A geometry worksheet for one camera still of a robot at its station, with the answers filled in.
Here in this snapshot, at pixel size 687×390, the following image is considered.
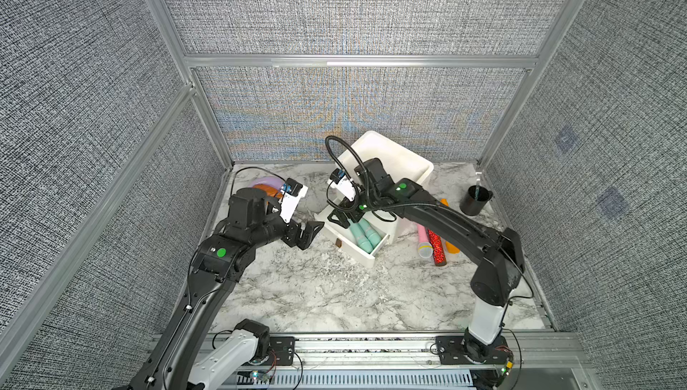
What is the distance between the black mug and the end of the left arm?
2.26 feet

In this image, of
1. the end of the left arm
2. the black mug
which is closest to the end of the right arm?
the end of the left arm

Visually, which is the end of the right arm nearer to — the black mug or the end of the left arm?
the end of the left arm

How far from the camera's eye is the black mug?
100 centimetres

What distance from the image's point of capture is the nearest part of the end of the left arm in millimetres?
586
